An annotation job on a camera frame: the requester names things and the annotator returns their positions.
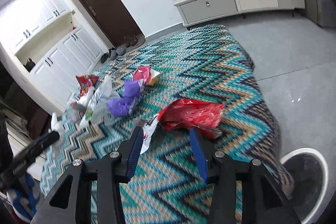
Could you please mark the red plastic bag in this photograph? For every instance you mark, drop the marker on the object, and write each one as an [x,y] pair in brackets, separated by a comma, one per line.
[185,113]

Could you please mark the brown shoes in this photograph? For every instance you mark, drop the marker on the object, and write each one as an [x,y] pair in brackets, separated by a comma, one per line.
[130,40]

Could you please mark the zigzag patterned rug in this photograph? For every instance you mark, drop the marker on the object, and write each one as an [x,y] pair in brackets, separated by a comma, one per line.
[205,80]

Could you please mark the black bag on shelf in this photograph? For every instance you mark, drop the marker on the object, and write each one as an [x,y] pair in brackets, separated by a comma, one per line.
[29,65]

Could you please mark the gloved left hand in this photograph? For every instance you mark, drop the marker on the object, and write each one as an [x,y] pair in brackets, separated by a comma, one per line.
[26,198]

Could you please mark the purple plastic bag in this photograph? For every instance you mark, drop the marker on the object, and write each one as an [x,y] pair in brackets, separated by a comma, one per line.
[121,107]

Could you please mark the white TV console cabinet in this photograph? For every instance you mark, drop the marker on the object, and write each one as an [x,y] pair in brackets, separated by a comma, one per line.
[194,12]

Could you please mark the pink red wrapper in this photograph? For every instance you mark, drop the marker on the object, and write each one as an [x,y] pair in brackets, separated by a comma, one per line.
[147,74]

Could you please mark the white round trash bin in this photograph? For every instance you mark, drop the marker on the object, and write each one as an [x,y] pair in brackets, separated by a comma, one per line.
[310,173]

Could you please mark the white printed plastic bag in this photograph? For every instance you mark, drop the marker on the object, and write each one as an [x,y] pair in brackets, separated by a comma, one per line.
[97,109]

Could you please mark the red snack bag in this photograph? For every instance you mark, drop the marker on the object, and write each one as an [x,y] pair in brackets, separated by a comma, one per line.
[85,82]

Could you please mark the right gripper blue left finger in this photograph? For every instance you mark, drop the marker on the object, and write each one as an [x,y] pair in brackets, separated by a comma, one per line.
[130,152]

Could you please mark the white shoe cabinet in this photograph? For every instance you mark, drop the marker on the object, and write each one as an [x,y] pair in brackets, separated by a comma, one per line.
[60,43]

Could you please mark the grey slippers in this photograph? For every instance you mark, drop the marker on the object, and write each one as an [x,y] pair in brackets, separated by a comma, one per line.
[112,54]

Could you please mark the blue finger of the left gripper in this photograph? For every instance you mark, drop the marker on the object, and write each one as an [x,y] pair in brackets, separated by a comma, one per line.
[29,154]

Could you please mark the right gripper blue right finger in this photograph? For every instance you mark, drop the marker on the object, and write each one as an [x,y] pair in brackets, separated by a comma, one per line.
[203,151]

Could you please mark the brown entrance door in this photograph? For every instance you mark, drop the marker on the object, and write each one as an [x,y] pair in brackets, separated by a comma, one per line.
[113,19]

